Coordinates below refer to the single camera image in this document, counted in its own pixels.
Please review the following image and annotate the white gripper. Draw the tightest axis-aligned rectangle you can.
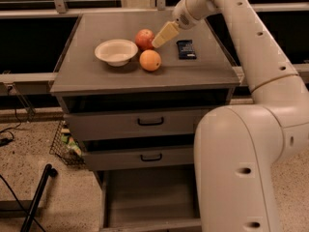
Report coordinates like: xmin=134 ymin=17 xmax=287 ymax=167
xmin=152 ymin=0 xmax=209 ymax=48

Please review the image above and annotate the red apple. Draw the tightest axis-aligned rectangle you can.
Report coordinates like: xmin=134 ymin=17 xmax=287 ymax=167
xmin=135 ymin=29 xmax=155 ymax=50

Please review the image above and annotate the white bowl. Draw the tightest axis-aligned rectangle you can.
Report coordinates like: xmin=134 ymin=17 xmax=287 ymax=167
xmin=95 ymin=40 xmax=138 ymax=67

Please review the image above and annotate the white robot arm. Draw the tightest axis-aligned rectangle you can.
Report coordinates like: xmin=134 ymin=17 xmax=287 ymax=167
xmin=153 ymin=0 xmax=309 ymax=232

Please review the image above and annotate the grey drawer cabinet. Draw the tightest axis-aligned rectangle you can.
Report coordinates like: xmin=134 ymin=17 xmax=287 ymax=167
xmin=49 ymin=9 xmax=241 ymax=232

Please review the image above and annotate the grey top drawer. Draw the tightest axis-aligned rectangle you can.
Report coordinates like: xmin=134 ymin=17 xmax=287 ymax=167
xmin=65 ymin=107 xmax=209 ymax=141

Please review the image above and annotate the grey middle drawer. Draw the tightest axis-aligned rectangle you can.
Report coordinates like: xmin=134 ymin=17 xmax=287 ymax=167
xmin=82 ymin=145 xmax=193 ymax=171

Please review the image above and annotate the grey open bottom drawer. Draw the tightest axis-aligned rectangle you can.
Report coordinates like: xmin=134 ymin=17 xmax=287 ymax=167
xmin=99 ymin=165 xmax=202 ymax=232

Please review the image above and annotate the dark blue snack bar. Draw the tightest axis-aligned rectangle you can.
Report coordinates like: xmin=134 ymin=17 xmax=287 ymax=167
xmin=177 ymin=40 xmax=197 ymax=60

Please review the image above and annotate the orange fruit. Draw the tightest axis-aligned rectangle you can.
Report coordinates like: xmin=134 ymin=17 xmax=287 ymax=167
xmin=139 ymin=50 xmax=161 ymax=72

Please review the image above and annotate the black stand pole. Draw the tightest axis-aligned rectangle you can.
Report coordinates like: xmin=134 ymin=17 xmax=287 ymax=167
xmin=20 ymin=163 xmax=58 ymax=232

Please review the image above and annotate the black wire basket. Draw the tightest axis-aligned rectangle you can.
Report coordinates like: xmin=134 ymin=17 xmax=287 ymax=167
xmin=49 ymin=121 xmax=84 ymax=166

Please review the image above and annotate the black floor cable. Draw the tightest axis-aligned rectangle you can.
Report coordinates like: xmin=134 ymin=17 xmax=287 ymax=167
xmin=0 ymin=174 xmax=46 ymax=232

